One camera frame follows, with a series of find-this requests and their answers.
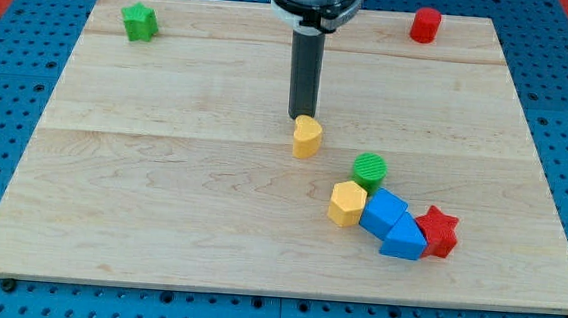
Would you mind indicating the grey robot arm flange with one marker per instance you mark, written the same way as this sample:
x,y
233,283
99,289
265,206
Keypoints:
x,y
315,17

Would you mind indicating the red star block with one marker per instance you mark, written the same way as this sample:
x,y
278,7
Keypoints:
x,y
438,229

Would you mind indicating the green star block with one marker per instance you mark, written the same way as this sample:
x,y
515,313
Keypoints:
x,y
140,22

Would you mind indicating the yellow heart block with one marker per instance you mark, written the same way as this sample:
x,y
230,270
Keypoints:
x,y
307,137

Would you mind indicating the yellow hexagon block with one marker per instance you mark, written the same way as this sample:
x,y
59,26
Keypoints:
x,y
347,203

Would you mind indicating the green cylinder block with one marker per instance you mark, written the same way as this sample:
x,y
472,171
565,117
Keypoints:
x,y
369,170

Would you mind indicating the blue cube block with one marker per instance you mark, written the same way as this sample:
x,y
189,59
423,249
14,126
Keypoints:
x,y
382,212

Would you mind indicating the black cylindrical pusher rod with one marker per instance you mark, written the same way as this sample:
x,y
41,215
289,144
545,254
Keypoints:
x,y
306,59

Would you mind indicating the light wooden board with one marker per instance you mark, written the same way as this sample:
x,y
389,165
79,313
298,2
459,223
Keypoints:
x,y
167,164

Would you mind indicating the blue triangle block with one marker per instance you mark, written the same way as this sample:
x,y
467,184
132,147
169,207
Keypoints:
x,y
404,240

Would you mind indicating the red cylinder block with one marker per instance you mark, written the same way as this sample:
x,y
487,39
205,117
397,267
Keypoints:
x,y
425,25

